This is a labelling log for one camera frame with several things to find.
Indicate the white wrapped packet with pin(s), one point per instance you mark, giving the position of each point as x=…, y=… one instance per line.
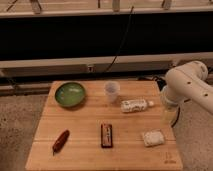
x=153, y=138

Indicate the green ceramic bowl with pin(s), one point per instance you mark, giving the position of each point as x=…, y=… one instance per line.
x=70, y=94

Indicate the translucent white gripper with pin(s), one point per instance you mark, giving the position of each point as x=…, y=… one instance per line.
x=170, y=112

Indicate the small plastic bottle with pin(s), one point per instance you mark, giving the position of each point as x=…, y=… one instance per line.
x=137, y=105

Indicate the dark red candy bar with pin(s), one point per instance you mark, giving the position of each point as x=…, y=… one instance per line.
x=106, y=136

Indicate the clear plastic cup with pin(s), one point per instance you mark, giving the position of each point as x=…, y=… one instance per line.
x=112, y=89

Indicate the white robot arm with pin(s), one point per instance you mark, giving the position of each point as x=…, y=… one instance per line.
x=186, y=81

